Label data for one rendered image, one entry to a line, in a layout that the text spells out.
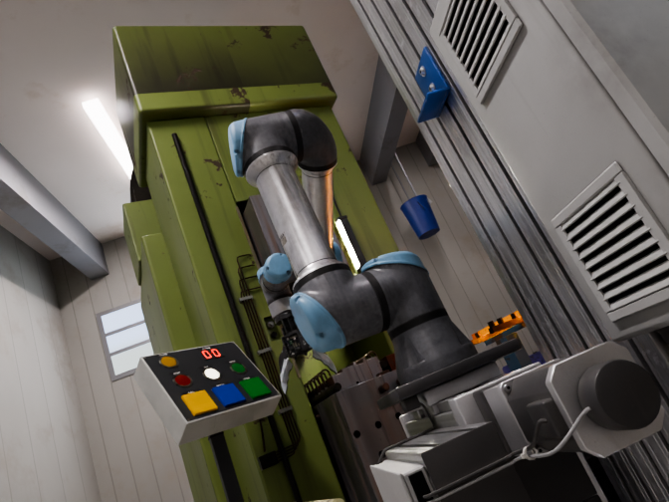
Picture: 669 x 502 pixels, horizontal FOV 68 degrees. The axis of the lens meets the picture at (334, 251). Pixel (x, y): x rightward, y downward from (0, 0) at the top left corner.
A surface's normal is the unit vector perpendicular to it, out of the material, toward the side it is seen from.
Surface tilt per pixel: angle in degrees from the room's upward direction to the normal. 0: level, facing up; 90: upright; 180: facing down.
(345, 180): 90
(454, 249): 90
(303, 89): 90
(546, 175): 90
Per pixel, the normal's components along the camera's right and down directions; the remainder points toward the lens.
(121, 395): 0.05, -0.36
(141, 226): 0.32, -0.45
